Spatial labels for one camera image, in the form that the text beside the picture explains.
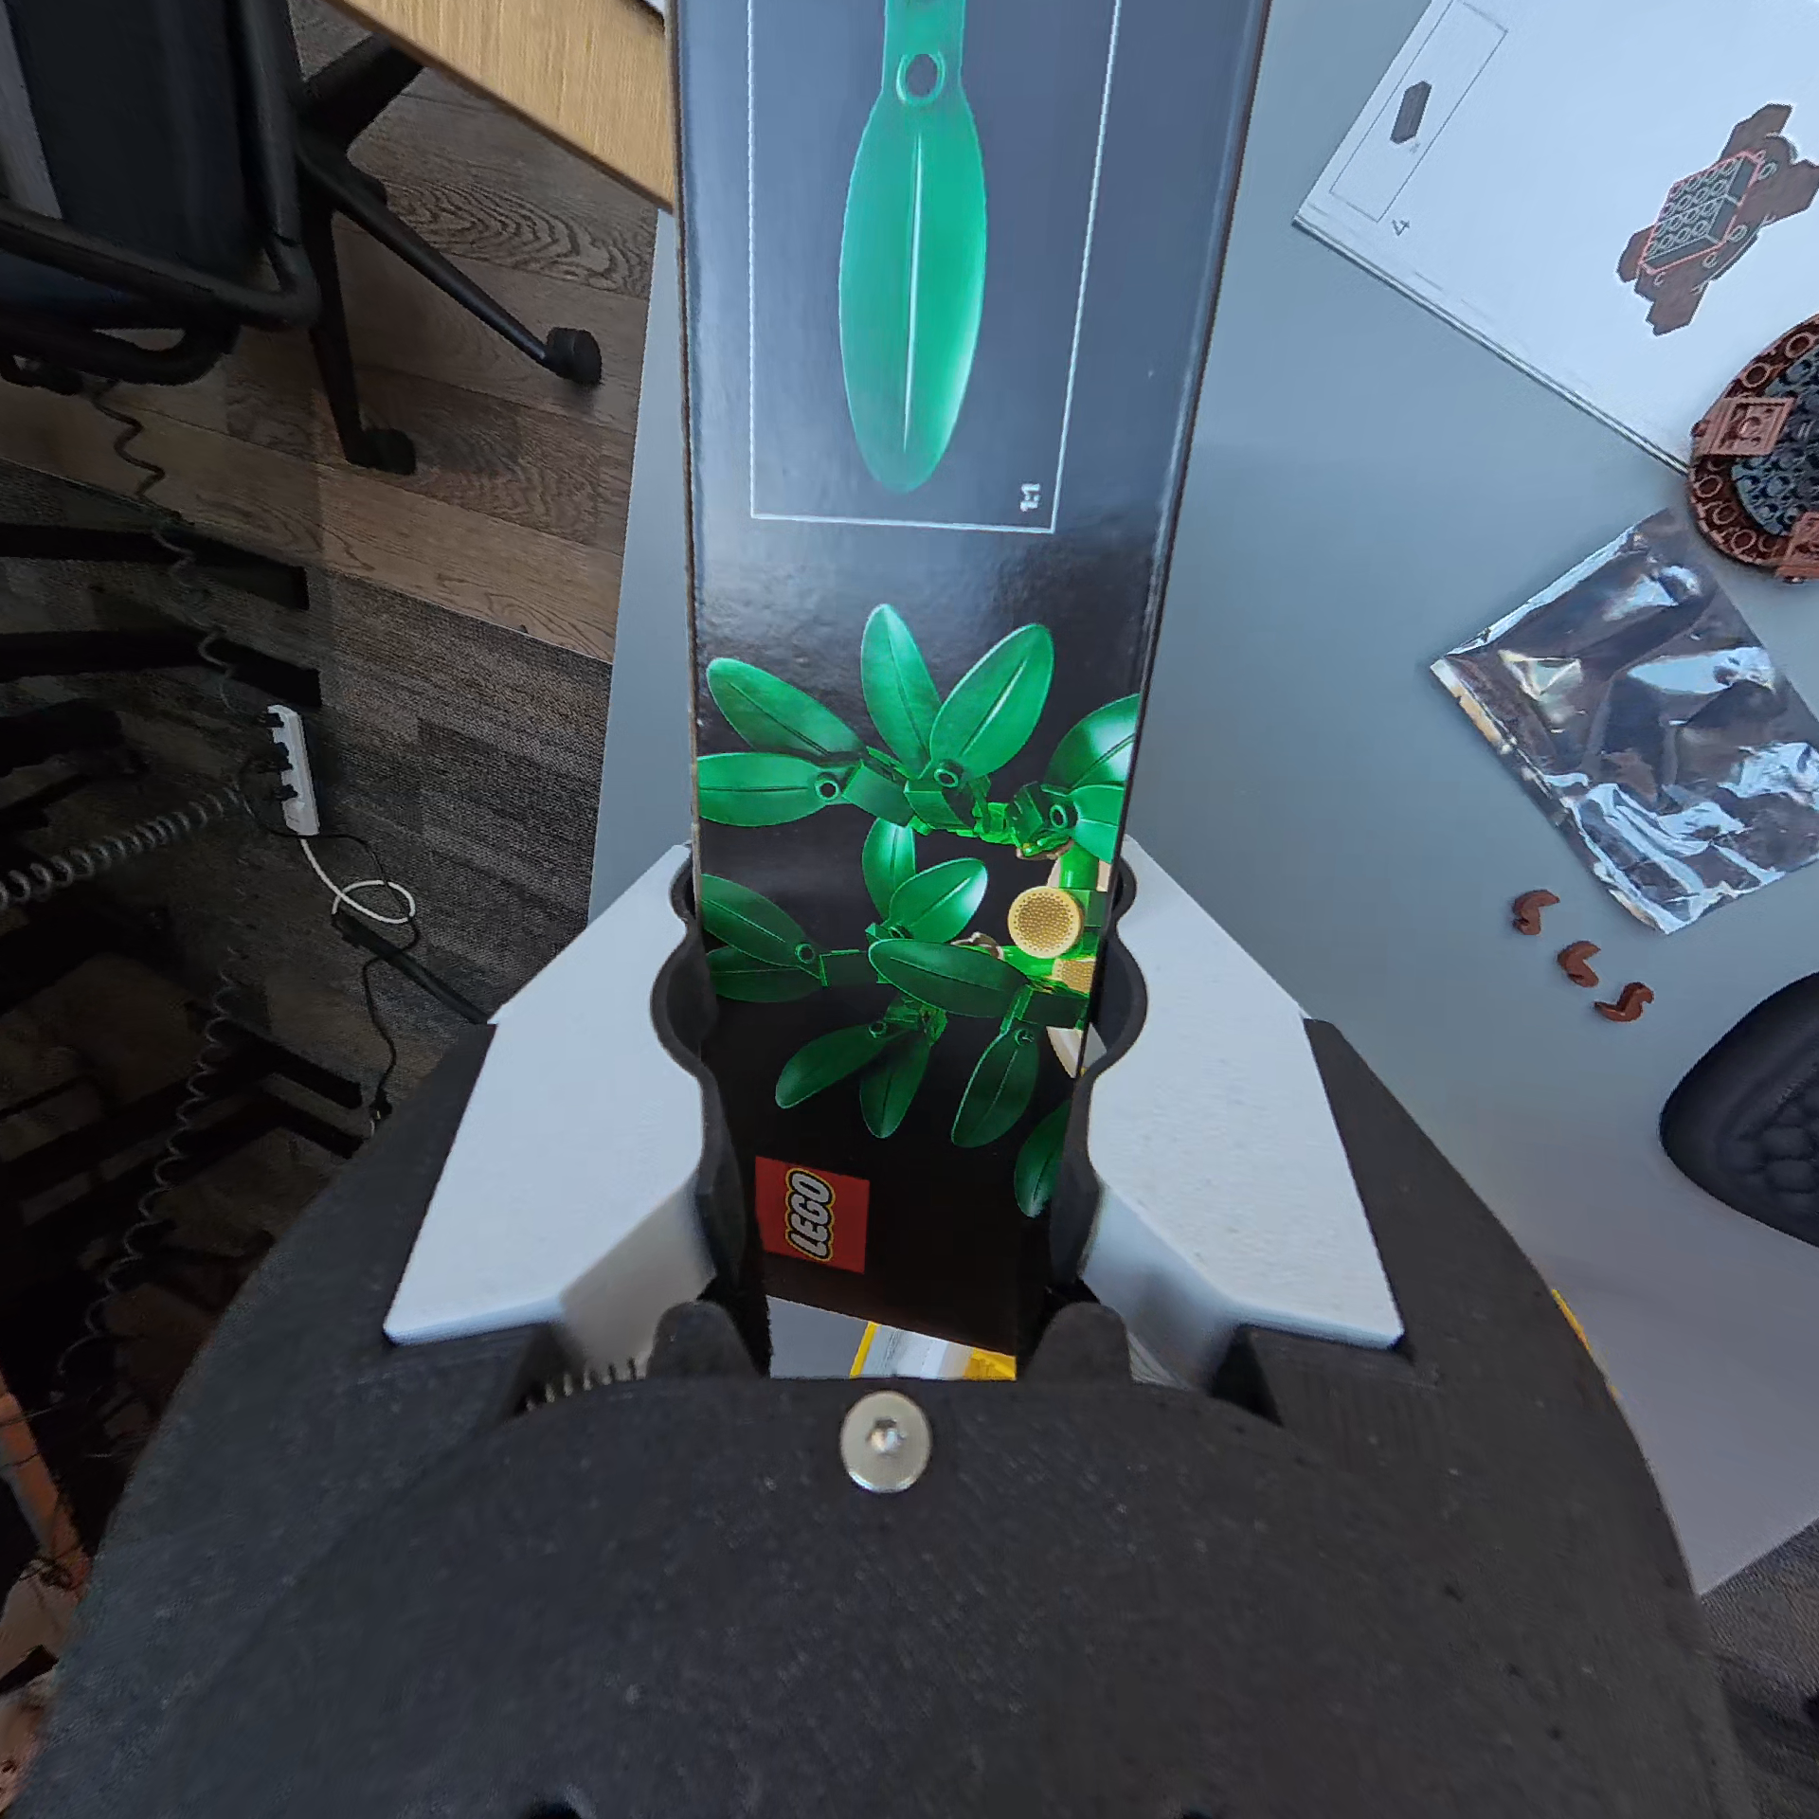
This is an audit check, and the silver plastic bag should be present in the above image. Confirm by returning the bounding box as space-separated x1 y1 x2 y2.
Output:
1426 509 1819 936

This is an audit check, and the white cable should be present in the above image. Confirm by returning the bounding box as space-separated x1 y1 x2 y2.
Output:
298 832 420 925

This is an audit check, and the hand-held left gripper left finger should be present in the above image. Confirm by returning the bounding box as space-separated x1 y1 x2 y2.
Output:
383 844 769 1349

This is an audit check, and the black toy brick box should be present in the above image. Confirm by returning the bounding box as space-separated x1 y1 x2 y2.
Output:
667 0 1274 1379

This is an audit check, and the white power strip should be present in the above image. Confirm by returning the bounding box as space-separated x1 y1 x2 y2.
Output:
261 703 326 841

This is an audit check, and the black coiled cable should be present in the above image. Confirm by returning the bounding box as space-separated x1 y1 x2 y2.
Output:
0 788 252 911

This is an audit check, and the black office chair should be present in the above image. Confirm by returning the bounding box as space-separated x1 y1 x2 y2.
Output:
0 0 607 479

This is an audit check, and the white instruction booklet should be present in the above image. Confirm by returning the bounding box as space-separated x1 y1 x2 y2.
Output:
1293 0 1819 479

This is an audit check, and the wooden desk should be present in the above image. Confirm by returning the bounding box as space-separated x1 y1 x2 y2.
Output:
339 0 676 215

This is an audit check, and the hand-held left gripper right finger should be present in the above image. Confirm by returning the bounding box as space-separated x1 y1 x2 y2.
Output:
1043 838 1410 1387

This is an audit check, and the brown brick model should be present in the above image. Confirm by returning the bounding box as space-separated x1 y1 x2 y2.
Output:
1686 315 1819 585

